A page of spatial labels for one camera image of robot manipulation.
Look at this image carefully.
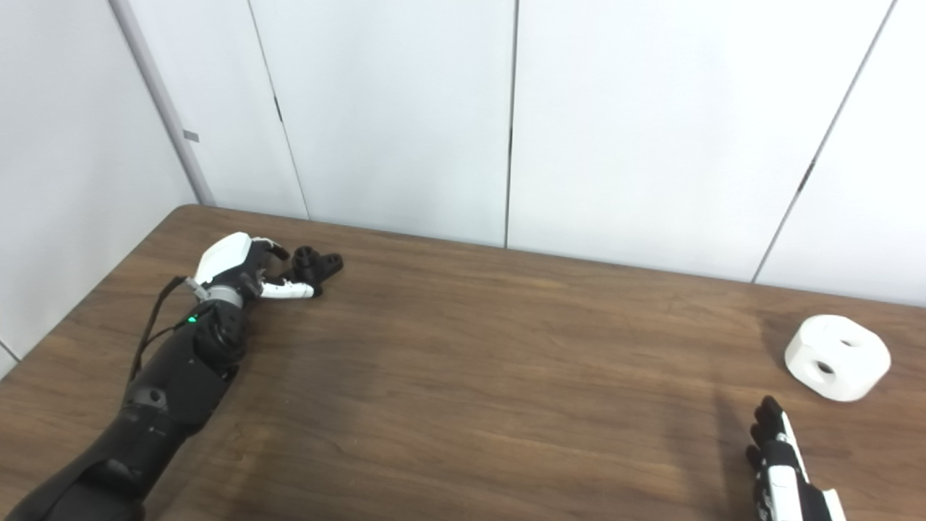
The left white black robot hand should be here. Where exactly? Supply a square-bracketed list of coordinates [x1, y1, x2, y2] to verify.
[194, 232, 319, 301]

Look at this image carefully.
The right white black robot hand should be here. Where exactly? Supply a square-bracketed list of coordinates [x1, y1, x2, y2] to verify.
[746, 396, 847, 521]

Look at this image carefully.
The black flanged holder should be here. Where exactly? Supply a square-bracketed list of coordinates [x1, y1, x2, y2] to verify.
[282, 246, 344, 297]

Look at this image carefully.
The round white piece with holes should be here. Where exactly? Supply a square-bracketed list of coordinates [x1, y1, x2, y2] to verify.
[785, 315, 892, 402]

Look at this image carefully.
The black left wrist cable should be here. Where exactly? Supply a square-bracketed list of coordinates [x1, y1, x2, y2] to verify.
[129, 275, 211, 384]

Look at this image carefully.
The gray wall corner strip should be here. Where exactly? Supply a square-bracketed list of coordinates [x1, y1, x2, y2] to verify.
[109, 0, 216, 208]

